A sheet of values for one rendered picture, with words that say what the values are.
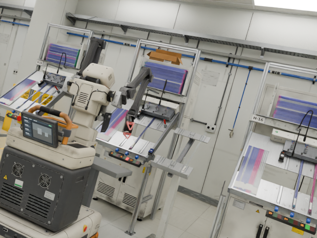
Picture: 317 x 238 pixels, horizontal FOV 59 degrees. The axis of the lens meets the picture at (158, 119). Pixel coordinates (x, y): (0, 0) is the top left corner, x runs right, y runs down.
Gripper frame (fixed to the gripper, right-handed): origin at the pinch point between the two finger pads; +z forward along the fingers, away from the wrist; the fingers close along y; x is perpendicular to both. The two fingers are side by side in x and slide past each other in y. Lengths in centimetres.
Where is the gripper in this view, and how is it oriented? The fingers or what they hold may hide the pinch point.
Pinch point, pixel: (128, 133)
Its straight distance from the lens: 224.2
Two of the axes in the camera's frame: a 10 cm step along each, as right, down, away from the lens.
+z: 0.9, 6.5, -7.6
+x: -9.5, -1.7, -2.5
